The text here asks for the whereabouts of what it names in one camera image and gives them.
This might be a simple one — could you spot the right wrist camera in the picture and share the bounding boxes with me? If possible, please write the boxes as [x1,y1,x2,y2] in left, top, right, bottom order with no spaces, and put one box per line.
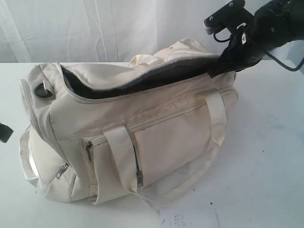
[203,0,254,35]

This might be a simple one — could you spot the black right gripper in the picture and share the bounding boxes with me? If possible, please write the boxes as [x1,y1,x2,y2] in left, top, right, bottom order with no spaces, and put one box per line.
[218,24,268,71]

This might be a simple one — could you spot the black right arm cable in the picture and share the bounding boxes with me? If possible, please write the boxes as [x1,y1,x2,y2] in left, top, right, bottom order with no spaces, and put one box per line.
[212,23,304,72]

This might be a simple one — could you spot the cream white duffel bag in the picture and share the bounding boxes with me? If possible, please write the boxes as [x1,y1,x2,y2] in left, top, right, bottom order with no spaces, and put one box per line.
[19,38,238,204]

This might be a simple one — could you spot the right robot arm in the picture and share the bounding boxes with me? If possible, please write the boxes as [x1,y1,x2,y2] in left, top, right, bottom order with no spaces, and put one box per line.
[217,0,304,74]

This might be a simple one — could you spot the black plastic D-ring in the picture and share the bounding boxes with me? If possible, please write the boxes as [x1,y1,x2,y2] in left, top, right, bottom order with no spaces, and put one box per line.
[34,79,54,99]

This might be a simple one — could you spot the paper label with blue print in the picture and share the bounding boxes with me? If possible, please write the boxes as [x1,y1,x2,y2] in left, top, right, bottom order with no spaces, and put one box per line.
[158,201,220,228]

